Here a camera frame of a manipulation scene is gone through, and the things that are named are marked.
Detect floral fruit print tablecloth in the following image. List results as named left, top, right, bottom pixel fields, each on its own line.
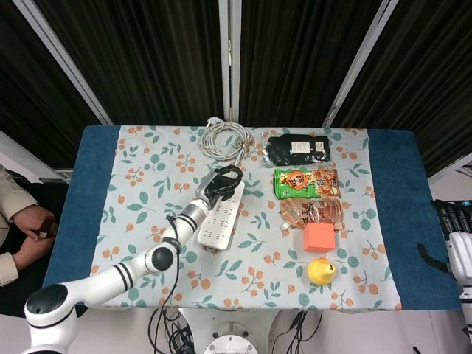
left=83, top=125, right=403, bottom=311

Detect blue table cover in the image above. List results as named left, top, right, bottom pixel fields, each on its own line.
left=42, top=124, right=462, bottom=311

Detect orange cube block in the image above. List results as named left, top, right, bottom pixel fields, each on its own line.
left=302, top=221, right=338, bottom=254

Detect clear bag of buns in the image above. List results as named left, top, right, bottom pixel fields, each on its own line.
left=279, top=196, right=346, bottom=237

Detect seated person in beige jacket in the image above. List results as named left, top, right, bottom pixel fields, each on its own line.
left=0, top=164, right=59, bottom=289

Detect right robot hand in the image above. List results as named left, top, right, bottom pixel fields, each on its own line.
left=417, top=198, right=472, bottom=285

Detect white eight-outlet power strip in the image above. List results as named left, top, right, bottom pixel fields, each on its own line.
left=196, top=167, right=246, bottom=252

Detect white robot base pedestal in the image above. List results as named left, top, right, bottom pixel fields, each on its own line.
left=176, top=307, right=285, bottom=354

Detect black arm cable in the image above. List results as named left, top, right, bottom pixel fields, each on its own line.
left=152, top=215, right=182, bottom=354

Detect black floor cable bundle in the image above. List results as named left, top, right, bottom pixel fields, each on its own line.
left=147, top=308, right=197, bottom=354
left=275, top=309, right=324, bottom=354

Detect green snack bag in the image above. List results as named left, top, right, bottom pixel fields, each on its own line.
left=272, top=167, right=340, bottom=202

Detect grey coiled power cable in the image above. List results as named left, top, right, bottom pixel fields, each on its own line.
left=199, top=117, right=255, bottom=167

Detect black gloves in plastic bag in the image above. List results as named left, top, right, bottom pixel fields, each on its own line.
left=260, top=129, right=335, bottom=169

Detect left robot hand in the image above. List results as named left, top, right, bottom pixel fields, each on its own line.
left=195, top=164, right=246, bottom=212

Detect white frame post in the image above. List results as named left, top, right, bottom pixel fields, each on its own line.
left=322, top=0, right=402, bottom=128
left=218, top=0, right=241, bottom=127
left=12, top=0, right=114, bottom=127

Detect black curtain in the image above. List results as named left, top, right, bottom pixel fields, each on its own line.
left=33, top=0, right=226, bottom=125
left=238, top=0, right=385, bottom=128
left=329, top=0, right=472, bottom=178
left=0, top=0, right=103, bottom=171

